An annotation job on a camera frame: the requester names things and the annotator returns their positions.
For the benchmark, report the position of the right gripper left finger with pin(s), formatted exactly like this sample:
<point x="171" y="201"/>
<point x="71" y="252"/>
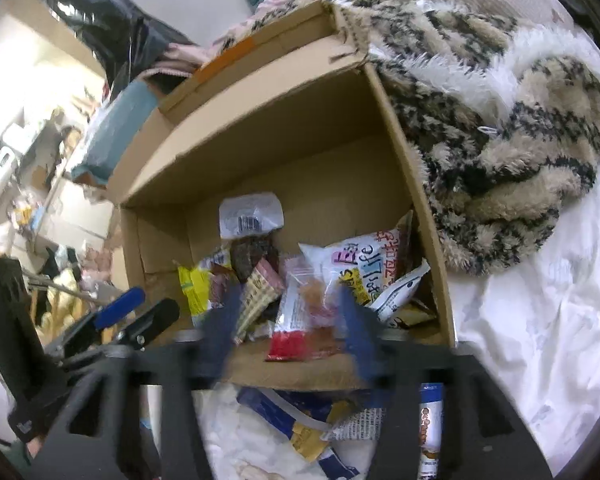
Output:
<point x="97" y="433"/>

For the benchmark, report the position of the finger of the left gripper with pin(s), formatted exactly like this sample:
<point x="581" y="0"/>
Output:
<point x="87" y="331"/>
<point x="137" y="335"/>

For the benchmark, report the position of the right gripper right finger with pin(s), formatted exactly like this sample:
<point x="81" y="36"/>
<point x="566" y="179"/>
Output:
<point x="482" y="435"/>

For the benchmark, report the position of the yellow snack bag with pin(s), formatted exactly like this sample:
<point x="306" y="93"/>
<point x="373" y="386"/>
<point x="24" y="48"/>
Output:
<point x="202" y="284"/>

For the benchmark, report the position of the beige patterned wafer bar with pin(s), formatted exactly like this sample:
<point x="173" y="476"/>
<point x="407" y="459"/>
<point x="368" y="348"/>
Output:
<point x="262" y="288"/>

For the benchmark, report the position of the white blue snack bag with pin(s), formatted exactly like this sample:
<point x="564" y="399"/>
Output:
<point x="366" y="425"/>

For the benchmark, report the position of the small brown candy packet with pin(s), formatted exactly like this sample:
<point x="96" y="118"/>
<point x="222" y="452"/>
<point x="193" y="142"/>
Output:
<point x="317" y="318"/>

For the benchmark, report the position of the dark brown snack packet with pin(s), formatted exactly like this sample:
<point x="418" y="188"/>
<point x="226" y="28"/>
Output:
<point x="248" y="223"/>

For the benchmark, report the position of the white colourful chips bag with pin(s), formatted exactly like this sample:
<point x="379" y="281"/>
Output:
<point x="367" y="263"/>

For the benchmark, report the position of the white red snack bar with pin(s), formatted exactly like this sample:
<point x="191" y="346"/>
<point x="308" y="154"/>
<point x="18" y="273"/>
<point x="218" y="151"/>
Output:
<point x="290" y="338"/>

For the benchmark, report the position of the person's left hand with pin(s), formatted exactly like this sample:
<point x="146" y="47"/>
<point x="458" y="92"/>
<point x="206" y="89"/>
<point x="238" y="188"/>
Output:
<point x="34" y="446"/>

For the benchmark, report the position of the white kitchen cabinet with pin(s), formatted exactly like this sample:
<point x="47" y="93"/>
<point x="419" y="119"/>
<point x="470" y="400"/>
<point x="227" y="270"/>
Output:
<point x="70" y="219"/>

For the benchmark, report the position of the white bear print bedsheet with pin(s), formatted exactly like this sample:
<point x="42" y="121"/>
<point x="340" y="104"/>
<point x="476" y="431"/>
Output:
<point x="536" y="325"/>

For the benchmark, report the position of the brown cardboard box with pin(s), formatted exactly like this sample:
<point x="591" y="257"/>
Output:
<point x="294" y="109"/>

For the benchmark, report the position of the black plastic bag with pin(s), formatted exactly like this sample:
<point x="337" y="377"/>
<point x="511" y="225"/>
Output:
<point x="127" y="42"/>

